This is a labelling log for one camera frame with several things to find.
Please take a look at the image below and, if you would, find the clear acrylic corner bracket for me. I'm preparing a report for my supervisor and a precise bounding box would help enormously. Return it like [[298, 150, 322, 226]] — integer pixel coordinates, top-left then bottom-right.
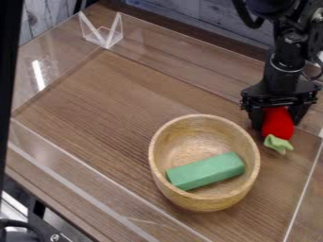
[[79, 12, 125, 49]]

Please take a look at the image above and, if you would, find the wooden bowl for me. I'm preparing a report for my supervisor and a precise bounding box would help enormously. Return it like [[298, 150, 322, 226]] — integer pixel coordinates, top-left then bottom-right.
[[149, 114, 261, 213]]

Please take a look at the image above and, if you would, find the black foreground vertical bar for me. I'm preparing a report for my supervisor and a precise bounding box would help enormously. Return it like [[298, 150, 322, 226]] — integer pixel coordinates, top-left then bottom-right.
[[0, 0, 25, 197]]

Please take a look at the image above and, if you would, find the black metal table frame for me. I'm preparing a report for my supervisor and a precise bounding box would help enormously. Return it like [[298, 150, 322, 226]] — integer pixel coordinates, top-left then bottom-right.
[[29, 199, 94, 242]]

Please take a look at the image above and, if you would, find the red plush tomato green stem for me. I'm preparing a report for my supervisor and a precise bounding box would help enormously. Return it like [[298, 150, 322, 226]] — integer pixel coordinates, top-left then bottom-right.
[[262, 107, 294, 154]]

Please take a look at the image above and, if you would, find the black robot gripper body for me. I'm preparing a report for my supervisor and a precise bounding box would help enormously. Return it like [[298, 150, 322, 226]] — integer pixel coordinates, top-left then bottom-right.
[[242, 63, 321, 111]]

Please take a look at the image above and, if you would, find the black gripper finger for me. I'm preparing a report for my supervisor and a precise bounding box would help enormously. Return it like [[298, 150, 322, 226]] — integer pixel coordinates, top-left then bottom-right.
[[249, 106, 265, 130], [289, 104, 311, 126]]

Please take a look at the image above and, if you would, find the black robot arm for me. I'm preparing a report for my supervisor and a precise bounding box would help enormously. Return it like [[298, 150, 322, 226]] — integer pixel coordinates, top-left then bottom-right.
[[233, 0, 323, 130]]

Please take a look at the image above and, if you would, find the black cable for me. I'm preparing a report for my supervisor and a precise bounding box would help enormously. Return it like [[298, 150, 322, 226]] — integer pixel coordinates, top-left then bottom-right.
[[0, 218, 39, 242]]

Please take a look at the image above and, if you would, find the green rectangular block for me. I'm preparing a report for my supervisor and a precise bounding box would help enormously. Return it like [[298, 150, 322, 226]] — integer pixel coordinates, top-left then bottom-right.
[[166, 151, 245, 191]]

